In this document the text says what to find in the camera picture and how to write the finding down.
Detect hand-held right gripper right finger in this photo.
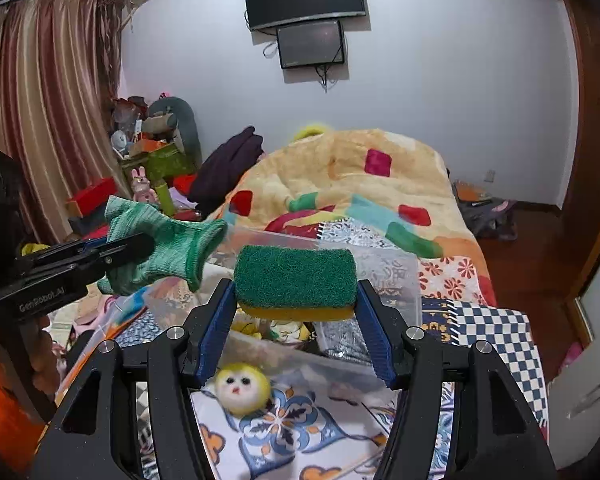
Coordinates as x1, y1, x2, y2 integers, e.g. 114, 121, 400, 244
355, 279, 561, 480

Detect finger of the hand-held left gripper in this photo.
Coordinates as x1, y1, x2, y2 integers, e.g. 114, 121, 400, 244
22, 259, 112, 287
17, 232, 157, 267

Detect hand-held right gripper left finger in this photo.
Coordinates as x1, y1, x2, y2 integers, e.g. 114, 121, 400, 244
24, 278, 239, 480

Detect clear plastic storage box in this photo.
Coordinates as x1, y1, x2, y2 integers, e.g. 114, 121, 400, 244
145, 225, 423, 386

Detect green knitted sock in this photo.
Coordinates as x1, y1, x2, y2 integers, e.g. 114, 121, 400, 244
97, 195, 229, 297

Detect green and yellow sponge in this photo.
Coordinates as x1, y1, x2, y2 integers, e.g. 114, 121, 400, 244
233, 245, 359, 322

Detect person's left forearm orange sleeve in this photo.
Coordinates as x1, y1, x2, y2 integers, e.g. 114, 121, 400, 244
0, 332, 56, 476

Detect yellow soft toy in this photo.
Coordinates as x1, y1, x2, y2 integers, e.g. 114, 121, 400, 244
229, 310, 312, 345

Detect person's left hand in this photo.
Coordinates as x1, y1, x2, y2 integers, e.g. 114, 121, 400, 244
26, 314, 65, 413

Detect silver steel wool scrubber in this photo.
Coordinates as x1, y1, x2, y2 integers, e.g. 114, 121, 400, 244
314, 316, 377, 364

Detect red box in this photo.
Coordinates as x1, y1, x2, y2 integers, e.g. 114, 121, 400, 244
66, 177, 119, 219

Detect yellow plush ball with face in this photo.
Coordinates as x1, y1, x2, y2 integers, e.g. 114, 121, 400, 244
211, 363, 273, 417

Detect pink bunny figure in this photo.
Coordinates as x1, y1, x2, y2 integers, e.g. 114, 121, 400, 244
130, 166, 157, 206

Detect green gift box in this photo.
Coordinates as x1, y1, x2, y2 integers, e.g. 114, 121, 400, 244
121, 142, 197, 186

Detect blue white checkered cloth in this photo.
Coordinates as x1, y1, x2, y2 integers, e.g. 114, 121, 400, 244
420, 296, 550, 441

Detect floral printed bedsheet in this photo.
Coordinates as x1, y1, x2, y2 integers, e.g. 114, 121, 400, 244
45, 260, 461, 480

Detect dark purple garment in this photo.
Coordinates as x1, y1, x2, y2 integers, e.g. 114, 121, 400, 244
187, 126, 266, 218

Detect grey plush toy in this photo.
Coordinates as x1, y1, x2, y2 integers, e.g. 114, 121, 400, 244
143, 96, 203, 171

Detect orange patchwork fleece blanket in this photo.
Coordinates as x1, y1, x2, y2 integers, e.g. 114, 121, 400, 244
219, 129, 498, 311

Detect striped brown curtain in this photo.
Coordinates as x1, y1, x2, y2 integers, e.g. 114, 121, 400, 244
0, 0, 131, 246

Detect grey bag on floor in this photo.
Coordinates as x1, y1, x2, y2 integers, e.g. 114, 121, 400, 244
453, 180, 519, 242

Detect yellow green plush toy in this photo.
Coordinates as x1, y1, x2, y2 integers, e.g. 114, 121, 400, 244
289, 121, 337, 144

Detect white cabinet door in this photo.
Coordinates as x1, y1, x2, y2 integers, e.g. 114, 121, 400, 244
545, 240, 600, 473

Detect black monitor cables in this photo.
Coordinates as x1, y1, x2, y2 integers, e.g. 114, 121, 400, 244
262, 35, 350, 94

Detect small black wall monitor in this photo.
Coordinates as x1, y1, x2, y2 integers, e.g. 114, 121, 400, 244
275, 19, 346, 70

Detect wooden door frame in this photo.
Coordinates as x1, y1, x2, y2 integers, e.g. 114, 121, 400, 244
505, 0, 600, 356

